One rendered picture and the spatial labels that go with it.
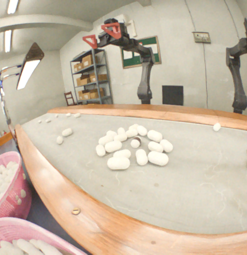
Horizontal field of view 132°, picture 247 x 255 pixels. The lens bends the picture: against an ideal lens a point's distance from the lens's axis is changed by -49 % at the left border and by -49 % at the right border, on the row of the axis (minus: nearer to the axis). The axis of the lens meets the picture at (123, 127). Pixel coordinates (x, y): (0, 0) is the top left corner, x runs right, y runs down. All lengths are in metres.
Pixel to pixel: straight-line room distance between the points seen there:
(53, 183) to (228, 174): 0.27
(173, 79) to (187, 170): 2.12
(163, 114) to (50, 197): 0.36
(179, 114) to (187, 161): 0.20
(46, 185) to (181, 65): 2.27
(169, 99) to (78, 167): 2.17
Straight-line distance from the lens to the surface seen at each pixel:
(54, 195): 0.16
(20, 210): 0.29
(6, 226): 0.21
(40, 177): 0.20
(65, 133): 0.35
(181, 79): 2.23
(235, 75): 0.74
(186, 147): 0.24
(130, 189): 0.16
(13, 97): 4.61
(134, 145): 0.21
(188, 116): 0.36
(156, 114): 0.37
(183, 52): 2.29
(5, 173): 0.38
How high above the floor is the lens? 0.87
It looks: 24 degrees down
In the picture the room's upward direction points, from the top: 8 degrees counter-clockwise
